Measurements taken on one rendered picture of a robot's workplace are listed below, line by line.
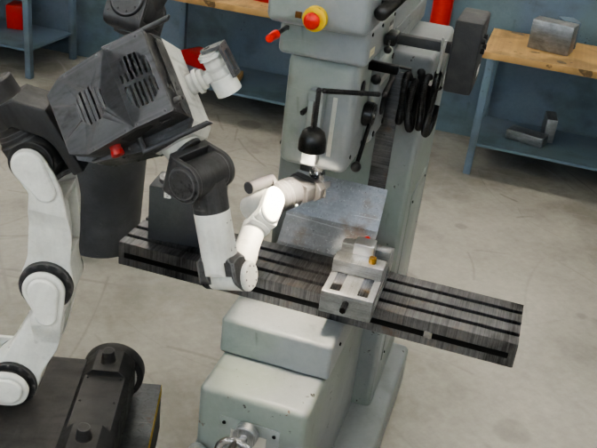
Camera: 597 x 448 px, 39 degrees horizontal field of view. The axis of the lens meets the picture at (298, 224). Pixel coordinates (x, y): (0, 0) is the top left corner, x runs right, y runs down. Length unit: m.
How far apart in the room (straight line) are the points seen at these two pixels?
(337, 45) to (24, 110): 0.78
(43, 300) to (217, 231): 0.53
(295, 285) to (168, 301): 1.68
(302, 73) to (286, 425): 0.96
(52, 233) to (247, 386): 0.69
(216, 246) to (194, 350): 1.79
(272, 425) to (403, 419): 1.26
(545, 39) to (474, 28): 3.56
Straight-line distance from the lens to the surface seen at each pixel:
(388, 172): 2.78
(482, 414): 3.70
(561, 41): 5.96
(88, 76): 1.97
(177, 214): 2.61
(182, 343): 3.82
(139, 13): 2.05
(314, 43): 2.19
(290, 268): 2.58
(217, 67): 2.04
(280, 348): 2.44
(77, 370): 2.74
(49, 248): 2.26
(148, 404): 2.86
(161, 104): 1.87
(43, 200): 2.15
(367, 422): 3.19
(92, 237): 4.38
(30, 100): 2.12
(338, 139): 2.28
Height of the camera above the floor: 2.23
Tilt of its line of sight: 27 degrees down
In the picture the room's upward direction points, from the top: 7 degrees clockwise
